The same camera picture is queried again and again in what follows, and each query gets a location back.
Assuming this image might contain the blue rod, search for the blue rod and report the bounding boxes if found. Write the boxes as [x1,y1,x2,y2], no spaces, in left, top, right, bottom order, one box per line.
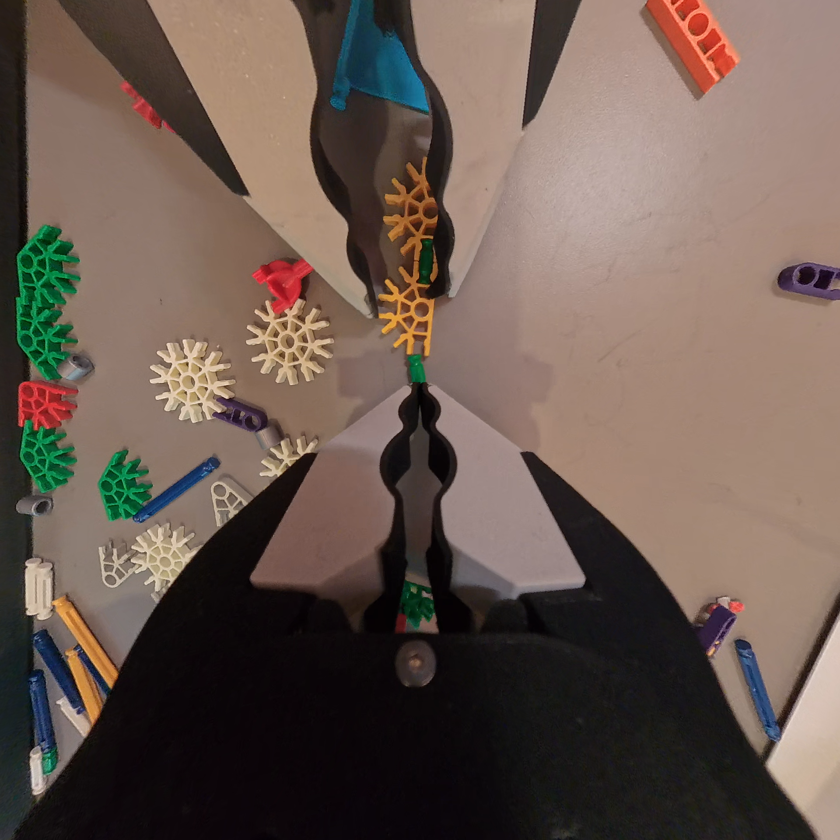
[73,644,112,697]
[33,630,86,713]
[28,669,59,772]
[133,457,221,524]
[734,638,783,744]

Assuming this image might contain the yellow rod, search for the yellow rod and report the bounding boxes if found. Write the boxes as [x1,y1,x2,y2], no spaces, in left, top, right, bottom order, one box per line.
[52,595,120,686]
[64,648,106,723]

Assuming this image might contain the pair of white rods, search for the pair of white rods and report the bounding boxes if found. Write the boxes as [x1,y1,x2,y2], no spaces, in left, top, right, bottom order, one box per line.
[25,558,55,621]

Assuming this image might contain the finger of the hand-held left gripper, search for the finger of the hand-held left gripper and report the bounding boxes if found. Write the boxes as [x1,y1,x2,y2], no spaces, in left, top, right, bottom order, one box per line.
[146,0,382,318]
[413,0,536,299]

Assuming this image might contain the red double-ended connector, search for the red double-ended connector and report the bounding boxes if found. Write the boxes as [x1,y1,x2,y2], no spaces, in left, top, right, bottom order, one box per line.
[252,258,314,315]

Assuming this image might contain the purple connector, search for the purple connector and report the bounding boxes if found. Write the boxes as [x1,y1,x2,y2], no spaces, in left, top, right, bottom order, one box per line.
[213,397,269,431]
[777,262,840,301]

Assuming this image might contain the purple and yellow rod assembly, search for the purple and yellow rod assembly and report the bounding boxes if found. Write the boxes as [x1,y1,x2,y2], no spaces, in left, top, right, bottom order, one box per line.
[694,596,746,657]

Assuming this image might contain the red connector piece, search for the red connector piece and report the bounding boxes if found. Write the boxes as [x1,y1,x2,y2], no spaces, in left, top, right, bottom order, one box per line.
[120,80,175,132]

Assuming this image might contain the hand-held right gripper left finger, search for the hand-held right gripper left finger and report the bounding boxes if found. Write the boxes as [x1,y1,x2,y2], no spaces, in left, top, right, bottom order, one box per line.
[250,384,422,634]

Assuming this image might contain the green fan connector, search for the green fan connector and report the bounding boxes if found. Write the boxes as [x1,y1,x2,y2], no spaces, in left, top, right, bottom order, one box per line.
[16,225,81,306]
[20,423,76,493]
[16,298,78,380]
[98,449,153,521]

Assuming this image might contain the red fan connector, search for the red fan connector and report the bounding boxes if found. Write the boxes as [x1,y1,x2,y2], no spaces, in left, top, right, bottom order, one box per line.
[17,381,80,429]

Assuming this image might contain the light grey wedge connector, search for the light grey wedge connector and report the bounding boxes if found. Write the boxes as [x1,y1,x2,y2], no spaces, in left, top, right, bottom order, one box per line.
[210,478,253,528]
[98,539,142,588]

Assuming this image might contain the orange slotted strip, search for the orange slotted strip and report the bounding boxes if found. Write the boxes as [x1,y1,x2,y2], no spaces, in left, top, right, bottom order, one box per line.
[645,0,740,94]

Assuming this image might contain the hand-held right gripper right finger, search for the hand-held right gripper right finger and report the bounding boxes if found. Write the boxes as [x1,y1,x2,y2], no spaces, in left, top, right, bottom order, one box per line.
[423,384,587,634]

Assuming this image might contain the cyan flat panel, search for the cyan flat panel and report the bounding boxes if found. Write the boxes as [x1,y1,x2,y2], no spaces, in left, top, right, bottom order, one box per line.
[330,0,431,114]

